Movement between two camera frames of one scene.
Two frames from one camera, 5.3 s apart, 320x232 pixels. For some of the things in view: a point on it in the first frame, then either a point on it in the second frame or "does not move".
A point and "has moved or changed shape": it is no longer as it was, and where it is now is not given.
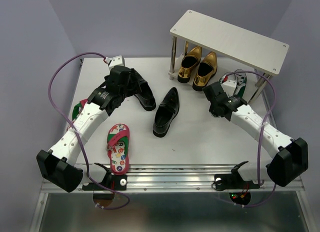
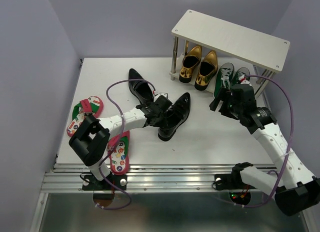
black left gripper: (132, 89) -> (162, 123)
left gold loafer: (192, 58) does not move
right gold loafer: (207, 70) does not move
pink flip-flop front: (118, 146) does not move
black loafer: (146, 98) does not move
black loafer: (168, 108) has moved or changed shape
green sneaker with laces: (241, 79) -> (223, 78)
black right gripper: (210, 108) -> (221, 96)
